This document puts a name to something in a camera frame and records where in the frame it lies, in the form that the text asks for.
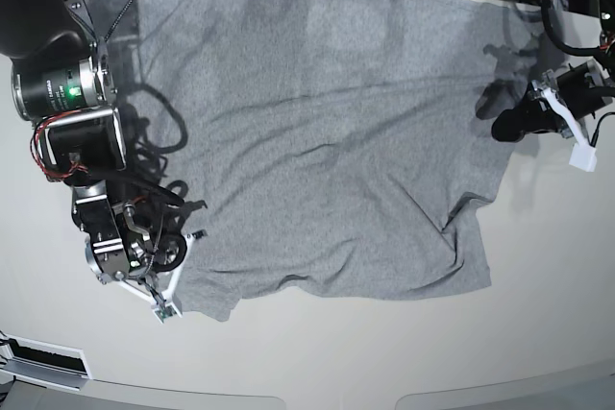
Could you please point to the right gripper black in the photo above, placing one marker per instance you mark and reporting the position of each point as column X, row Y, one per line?
column 163, row 246

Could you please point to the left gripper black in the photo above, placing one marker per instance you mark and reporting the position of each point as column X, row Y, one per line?
column 583, row 88

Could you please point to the grey t-shirt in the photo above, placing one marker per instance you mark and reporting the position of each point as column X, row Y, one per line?
column 339, row 146

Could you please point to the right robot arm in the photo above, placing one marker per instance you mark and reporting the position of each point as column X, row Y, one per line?
column 62, row 84

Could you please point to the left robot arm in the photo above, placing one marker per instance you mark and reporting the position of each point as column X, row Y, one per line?
column 580, row 31

